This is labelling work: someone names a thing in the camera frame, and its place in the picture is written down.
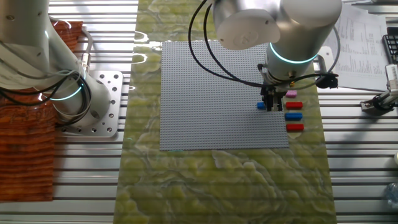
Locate green marble pattern mat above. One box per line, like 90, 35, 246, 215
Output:
112, 0, 338, 224

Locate clear plastic water bottle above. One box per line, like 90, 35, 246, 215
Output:
384, 182, 398, 209

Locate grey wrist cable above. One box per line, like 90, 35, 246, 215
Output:
295, 26, 342, 91

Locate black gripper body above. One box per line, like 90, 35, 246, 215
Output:
260, 83, 285, 98

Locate metal camera mount clamp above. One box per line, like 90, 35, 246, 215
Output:
359, 90, 398, 112

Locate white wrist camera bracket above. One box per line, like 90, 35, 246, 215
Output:
317, 46, 331, 74

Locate black base cable bundle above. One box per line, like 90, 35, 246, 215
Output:
0, 73, 93, 128

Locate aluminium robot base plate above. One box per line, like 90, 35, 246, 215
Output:
57, 70, 124, 138

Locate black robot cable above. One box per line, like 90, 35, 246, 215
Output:
187, 0, 265, 89
201, 1, 265, 87

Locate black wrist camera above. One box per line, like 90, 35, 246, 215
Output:
315, 73, 340, 90

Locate grey base hose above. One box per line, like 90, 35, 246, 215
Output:
80, 26, 94, 71

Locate grey ribbed camera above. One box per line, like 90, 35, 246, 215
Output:
384, 63, 398, 94

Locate printed paper sheets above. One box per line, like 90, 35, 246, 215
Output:
323, 2, 391, 92

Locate black keyboard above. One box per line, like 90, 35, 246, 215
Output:
381, 26, 398, 65

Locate brown wooden board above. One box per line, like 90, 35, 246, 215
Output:
0, 21, 84, 203

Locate grey Lego baseplate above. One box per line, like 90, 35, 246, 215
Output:
159, 40, 290, 152

